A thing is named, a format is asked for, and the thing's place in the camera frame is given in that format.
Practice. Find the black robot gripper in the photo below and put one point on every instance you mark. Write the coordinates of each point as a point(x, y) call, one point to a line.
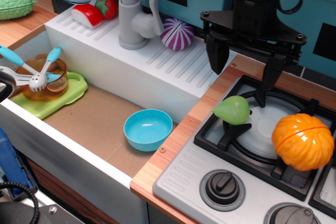
point(252, 25)

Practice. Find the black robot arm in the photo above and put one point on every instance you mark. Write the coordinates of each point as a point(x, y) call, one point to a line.
point(253, 25)

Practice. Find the green plastic pear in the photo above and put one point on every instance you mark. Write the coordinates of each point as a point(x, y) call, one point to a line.
point(233, 110)

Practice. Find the blue plastic bowl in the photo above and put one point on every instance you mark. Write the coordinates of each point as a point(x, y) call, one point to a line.
point(147, 129)

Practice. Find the purple striped toy onion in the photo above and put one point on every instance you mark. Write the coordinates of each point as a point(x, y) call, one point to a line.
point(177, 35)

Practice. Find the black stove burner grate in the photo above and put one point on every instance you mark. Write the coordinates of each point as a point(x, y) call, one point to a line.
point(249, 146)

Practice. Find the grey toy stove top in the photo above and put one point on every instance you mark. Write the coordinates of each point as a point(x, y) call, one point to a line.
point(179, 184)

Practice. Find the orange plastic pumpkin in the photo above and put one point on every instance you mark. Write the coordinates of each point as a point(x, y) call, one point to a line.
point(303, 142)

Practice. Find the white toy sink basin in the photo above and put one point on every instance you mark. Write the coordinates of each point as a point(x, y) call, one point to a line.
point(79, 153)

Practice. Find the grey toy faucet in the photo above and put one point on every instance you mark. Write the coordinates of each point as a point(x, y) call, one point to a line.
point(137, 27)

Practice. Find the left black stove knob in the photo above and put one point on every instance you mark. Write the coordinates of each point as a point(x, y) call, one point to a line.
point(222, 190)

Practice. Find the red toy strawberry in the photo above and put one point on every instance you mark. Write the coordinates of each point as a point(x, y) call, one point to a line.
point(108, 8)

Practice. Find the right grey stove knob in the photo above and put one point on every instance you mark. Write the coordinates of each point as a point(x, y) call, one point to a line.
point(285, 213)

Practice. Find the red white toy sushi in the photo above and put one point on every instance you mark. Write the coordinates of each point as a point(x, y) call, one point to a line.
point(87, 15)

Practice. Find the green toy bitter gourd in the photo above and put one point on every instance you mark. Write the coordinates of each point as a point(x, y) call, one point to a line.
point(13, 9)

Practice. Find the blue handled slotted spoon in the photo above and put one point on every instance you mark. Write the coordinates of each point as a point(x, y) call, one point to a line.
point(40, 80)

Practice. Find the blue handled white utensil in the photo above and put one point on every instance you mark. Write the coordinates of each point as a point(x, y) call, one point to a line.
point(21, 79)

